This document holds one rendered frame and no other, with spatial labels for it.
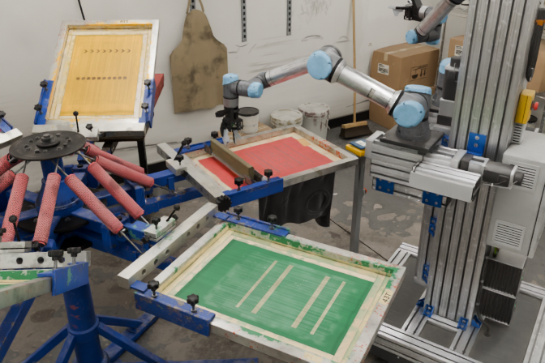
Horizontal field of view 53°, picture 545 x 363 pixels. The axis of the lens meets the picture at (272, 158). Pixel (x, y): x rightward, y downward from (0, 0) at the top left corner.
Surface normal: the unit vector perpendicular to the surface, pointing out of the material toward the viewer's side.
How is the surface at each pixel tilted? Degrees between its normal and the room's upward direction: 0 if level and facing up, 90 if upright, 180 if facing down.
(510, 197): 90
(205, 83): 90
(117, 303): 0
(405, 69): 90
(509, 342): 0
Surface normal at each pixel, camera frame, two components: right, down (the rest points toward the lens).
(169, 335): 0.00, -0.90
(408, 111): -0.29, 0.46
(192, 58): 0.71, 0.26
